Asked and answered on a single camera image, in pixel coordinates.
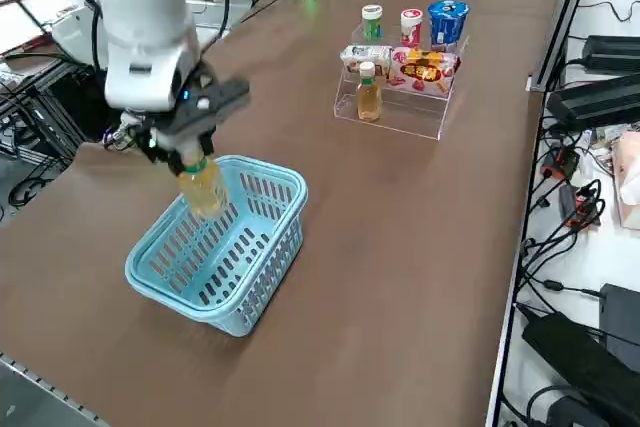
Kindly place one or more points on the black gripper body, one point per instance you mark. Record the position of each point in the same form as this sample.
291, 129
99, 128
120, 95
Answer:
200, 107

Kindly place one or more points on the yellow juice bottle white cap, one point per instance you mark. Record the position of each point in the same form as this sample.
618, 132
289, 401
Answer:
369, 99
205, 192

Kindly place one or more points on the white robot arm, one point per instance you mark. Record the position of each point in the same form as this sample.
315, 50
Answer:
140, 12

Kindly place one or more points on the light blue plastic basket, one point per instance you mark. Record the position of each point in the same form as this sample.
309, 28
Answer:
210, 267

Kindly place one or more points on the clear acrylic tiered shelf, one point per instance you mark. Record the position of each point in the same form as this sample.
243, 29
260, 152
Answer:
410, 112

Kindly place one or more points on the white bear biscuit packet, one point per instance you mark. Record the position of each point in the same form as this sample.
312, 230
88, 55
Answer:
362, 54

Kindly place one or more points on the green canister white lid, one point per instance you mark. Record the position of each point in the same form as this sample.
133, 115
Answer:
372, 24

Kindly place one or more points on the white canister red lid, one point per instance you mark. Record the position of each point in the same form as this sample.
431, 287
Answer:
411, 27

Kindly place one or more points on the strawberry snack packet yellow label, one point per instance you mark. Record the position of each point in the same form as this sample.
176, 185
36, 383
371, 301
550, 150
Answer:
425, 72

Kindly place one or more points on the blue snack cup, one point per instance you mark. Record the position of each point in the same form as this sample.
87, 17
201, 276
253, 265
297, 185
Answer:
447, 22

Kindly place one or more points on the orange black plug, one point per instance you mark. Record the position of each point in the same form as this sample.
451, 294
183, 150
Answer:
562, 162

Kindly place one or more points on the long black power adapter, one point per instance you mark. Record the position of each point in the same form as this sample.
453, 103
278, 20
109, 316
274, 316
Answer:
615, 54
595, 102

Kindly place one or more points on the pale tissue box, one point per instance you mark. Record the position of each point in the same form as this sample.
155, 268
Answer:
629, 182

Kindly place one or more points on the large black power brick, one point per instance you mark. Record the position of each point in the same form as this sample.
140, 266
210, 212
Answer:
580, 362

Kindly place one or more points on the dark grey flat box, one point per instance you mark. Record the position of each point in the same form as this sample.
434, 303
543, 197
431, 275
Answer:
622, 317

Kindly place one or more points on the grey aluminium frame profile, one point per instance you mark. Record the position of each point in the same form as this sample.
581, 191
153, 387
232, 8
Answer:
565, 17

